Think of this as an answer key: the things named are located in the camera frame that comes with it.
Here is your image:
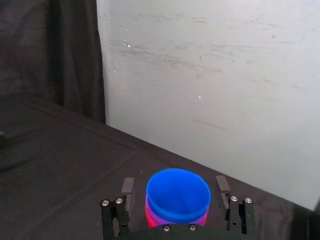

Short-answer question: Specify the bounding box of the blue plastic cup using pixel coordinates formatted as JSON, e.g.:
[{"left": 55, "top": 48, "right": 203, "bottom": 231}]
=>
[{"left": 146, "top": 168, "right": 212, "bottom": 224}]

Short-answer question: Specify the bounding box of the black table cloth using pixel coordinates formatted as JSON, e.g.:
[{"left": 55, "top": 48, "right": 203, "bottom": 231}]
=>
[{"left": 0, "top": 96, "right": 320, "bottom": 240}]

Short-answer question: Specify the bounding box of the dark hanging curtain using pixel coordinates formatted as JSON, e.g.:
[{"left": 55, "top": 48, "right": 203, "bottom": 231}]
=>
[{"left": 0, "top": 0, "right": 107, "bottom": 125}]

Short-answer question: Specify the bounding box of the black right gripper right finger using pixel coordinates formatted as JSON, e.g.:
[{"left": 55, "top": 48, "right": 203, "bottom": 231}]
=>
[{"left": 215, "top": 175, "right": 257, "bottom": 236}]

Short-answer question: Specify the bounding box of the purple plastic cup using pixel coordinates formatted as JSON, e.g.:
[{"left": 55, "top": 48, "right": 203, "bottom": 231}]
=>
[{"left": 144, "top": 194, "right": 210, "bottom": 224}]

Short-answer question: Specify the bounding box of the red plastic cup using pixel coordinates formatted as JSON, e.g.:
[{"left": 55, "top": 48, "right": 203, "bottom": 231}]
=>
[{"left": 144, "top": 205, "right": 209, "bottom": 230}]

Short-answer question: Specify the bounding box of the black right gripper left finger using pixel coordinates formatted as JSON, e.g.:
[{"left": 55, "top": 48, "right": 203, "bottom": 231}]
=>
[{"left": 100, "top": 177, "right": 137, "bottom": 240}]

